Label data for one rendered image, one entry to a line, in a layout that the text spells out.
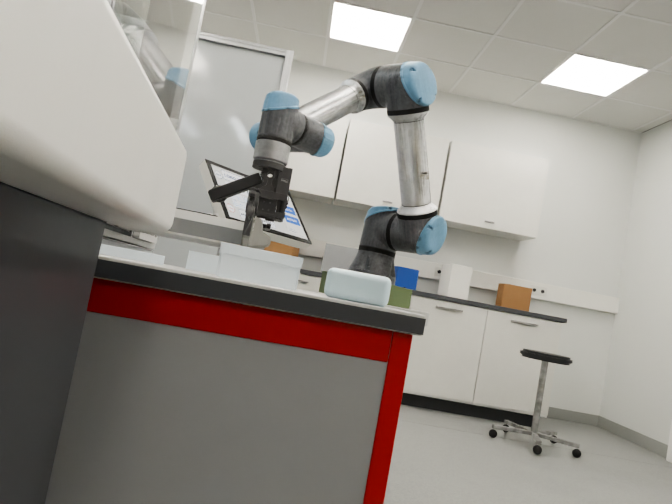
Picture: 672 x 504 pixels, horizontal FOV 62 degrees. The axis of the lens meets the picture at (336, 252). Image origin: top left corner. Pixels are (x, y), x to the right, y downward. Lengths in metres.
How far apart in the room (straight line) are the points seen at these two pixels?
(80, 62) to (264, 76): 3.00
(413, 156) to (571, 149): 4.33
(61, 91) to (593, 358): 5.65
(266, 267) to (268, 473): 0.29
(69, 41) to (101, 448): 0.62
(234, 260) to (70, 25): 0.60
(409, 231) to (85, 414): 1.05
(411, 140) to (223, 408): 0.99
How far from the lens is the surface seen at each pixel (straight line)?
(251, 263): 0.86
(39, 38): 0.27
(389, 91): 1.56
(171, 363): 0.79
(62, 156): 0.31
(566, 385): 5.72
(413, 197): 1.59
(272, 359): 0.78
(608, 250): 5.86
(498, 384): 4.70
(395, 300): 1.67
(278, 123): 1.20
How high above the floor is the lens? 0.77
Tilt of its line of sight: 4 degrees up
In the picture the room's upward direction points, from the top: 11 degrees clockwise
